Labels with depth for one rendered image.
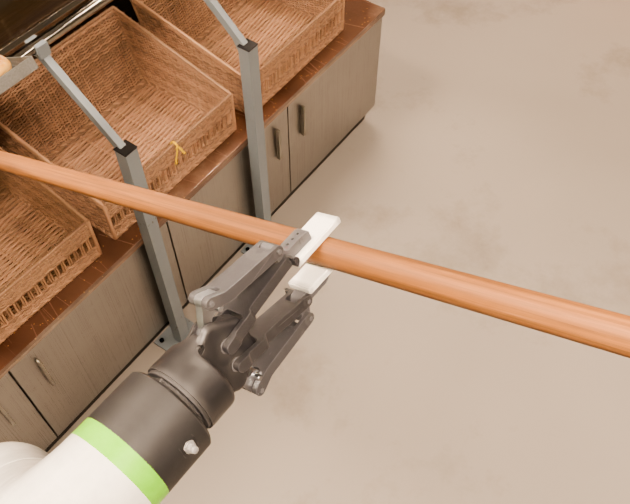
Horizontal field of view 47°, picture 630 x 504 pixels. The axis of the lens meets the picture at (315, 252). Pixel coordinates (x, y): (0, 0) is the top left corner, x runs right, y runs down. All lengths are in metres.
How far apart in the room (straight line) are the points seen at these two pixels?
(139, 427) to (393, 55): 3.10
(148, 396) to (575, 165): 2.77
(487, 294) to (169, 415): 0.27
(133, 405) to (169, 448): 0.04
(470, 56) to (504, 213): 0.95
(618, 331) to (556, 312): 0.05
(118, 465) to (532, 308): 0.34
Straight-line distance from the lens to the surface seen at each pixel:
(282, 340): 0.72
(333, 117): 2.85
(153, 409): 0.61
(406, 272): 0.65
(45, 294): 2.07
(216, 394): 0.63
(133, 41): 2.51
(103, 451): 0.60
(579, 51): 3.80
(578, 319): 0.58
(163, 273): 2.23
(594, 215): 3.08
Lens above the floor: 2.24
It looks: 54 degrees down
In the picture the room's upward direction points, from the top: straight up
